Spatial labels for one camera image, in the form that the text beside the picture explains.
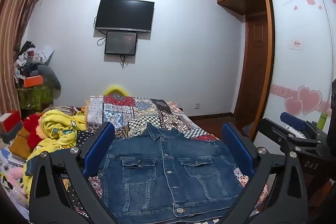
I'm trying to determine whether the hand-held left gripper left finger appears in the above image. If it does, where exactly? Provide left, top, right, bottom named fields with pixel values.
left=28, top=122, right=124, bottom=224

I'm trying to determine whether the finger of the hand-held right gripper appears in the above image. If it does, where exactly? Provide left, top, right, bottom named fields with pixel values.
left=259, top=118, right=320, bottom=154
left=280, top=112, right=327, bottom=139

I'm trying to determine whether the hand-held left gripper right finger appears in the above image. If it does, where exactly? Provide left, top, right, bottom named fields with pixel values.
left=221, top=122, right=309, bottom=224

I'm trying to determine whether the blue denim jacket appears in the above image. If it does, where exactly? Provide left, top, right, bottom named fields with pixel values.
left=98, top=123, right=244, bottom=216

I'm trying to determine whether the black dotted cloth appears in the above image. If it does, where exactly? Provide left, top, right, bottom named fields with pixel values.
left=63, top=130, right=101, bottom=216

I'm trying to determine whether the grey cloth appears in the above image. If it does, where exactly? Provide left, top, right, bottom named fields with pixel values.
left=242, top=124, right=257, bottom=138

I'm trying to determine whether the green bottle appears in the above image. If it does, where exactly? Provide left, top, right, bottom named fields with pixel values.
left=317, top=113, right=328, bottom=132

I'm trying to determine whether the white sliding wardrobe door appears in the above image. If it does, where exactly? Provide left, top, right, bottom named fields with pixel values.
left=252, top=0, right=336, bottom=153

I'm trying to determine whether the yellow cartoon blanket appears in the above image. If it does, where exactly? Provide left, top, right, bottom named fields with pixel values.
left=22, top=109, right=87, bottom=198

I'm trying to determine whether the patchwork patterned blanket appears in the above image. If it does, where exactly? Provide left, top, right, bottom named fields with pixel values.
left=63, top=95, right=268, bottom=224

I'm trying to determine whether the red plush toy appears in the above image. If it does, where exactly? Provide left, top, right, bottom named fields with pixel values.
left=23, top=114, right=46, bottom=149

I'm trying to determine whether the wooden door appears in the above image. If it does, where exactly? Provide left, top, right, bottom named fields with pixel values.
left=234, top=10, right=271, bottom=122

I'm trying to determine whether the red white door sticker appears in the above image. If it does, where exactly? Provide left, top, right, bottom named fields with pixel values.
left=289, top=40, right=303, bottom=51

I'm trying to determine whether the brown cardboard box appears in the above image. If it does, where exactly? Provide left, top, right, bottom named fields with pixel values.
left=10, top=128, right=33, bottom=160

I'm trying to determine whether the green patterned cloth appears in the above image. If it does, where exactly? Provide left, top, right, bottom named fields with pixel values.
left=18, top=85, right=54, bottom=110

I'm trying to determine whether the pile of books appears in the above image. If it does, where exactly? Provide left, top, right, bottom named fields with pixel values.
left=0, top=148, right=27, bottom=172

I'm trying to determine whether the orange box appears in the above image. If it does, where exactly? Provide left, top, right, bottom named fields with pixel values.
left=24, top=76, right=44, bottom=88

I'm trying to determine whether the red box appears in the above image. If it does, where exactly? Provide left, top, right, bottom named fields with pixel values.
left=0, top=110, right=23, bottom=133

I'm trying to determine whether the pile of cluttered things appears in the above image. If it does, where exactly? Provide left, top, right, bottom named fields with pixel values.
left=13, top=40, right=55, bottom=88

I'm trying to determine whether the brown striped curtain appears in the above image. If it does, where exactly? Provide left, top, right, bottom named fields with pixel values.
left=0, top=0, right=50, bottom=117

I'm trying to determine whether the small wall monitor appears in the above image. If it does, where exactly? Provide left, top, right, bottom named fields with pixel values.
left=104, top=31, right=138, bottom=56

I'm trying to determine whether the black wall television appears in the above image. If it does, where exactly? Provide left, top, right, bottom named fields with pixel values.
left=95, top=0, right=155, bottom=33

